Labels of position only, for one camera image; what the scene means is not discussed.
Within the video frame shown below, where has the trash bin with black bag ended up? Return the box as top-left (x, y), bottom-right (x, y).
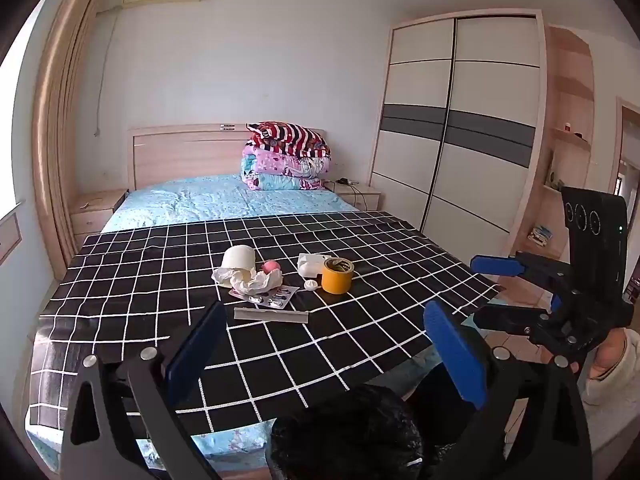
top-left (265, 384), bottom-right (427, 480)

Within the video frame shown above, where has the white sliding door wardrobe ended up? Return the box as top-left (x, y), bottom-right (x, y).
top-left (369, 8), bottom-right (547, 252)

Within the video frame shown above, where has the striped folded blanket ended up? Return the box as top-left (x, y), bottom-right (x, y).
top-left (246, 121), bottom-right (332, 159)

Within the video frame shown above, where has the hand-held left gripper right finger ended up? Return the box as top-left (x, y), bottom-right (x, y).
top-left (422, 300), bottom-right (593, 480)

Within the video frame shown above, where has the wooden door frame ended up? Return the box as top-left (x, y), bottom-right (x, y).
top-left (611, 97), bottom-right (640, 202)

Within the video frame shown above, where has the yellow tape roll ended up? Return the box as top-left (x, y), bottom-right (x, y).
top-left (321, 257), bottom-right (356, 295)

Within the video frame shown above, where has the black checked tablecloth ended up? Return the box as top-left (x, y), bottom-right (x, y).
top-left (25, 210), bottom-right (502, 442)

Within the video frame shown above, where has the light blue folded blanket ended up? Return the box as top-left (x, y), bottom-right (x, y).
top-left (241, 157), bottom-right (325, 191)

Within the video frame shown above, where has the wooden headboard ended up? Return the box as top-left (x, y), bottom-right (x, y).
top-left (127, 122), bottom-right (327, 192)

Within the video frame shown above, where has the wooden nightstand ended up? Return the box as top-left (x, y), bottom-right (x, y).
top-left (69, 189), bottom-right (130, 249)
top-left (332, 182), bottom-right (384, 212)

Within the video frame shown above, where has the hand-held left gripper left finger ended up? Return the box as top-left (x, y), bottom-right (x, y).
top-left (62, 300), bottom-right (228, 480)

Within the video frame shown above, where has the white toilet paper roll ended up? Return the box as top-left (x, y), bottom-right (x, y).
top-left (221, 245), bottom-right (257, 274)

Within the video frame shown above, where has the silver blister pack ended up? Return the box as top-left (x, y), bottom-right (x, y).
top-left (229, 284), bottom-right (300, 310)

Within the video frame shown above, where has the blue floral bed sheet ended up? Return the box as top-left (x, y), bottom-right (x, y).
top-left (102, 174), bottom-right (362, 235)

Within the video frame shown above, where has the wooden window frame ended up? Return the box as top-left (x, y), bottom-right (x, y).
top-left (31, 0), bottom-right (127, 267)

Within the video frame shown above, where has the person's right forearm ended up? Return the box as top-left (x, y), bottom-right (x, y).
top-left (586, 327), bottom-right (640, 403)

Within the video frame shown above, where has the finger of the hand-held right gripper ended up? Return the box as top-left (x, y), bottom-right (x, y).
top-left (470, 251), bottom-right (571, 291)
top-left (472, 296), bottom-right (563, 342)

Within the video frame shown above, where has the pink printed folded blanket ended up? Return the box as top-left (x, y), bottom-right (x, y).
top-left (241, 144), bottom-right (329, 179)

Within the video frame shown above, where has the white plastic container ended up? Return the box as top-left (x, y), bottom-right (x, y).
top-left (296, 253), bottom-right (331, 279)

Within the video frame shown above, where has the wooden corner shelf unit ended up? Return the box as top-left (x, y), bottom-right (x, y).
top-left (520, 25), bottom-right (597, 262)

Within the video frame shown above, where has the crumpled white tissue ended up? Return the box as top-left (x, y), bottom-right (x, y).
top-left (211, 266), bottom-right (284, 297)

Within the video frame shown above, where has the thin wall cable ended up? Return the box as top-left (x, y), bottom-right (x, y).
top-left (94, 6), bottom-right (124, 139)

